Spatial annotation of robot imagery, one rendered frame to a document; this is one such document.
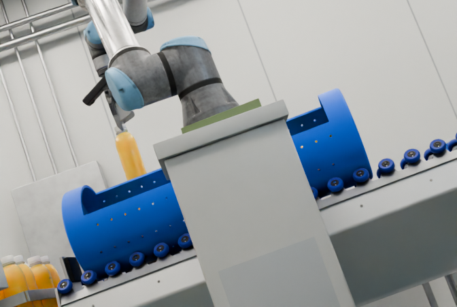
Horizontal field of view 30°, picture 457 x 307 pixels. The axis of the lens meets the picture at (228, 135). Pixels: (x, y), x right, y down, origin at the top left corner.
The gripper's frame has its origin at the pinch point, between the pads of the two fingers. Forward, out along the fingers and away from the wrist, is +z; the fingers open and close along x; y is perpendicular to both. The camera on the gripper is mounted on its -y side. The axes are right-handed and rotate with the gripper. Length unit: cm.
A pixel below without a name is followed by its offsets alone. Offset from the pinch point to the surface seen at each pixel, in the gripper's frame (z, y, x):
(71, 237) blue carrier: 31, -17, -36
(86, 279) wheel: 43, -18, -34
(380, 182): 46, 70, -37
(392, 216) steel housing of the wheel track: 55, 69, -40
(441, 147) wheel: 42, 88, -38
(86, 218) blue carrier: 27.4, -11.7, -35.8
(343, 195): 46, 59, -37
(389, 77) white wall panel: -26, 136, 329
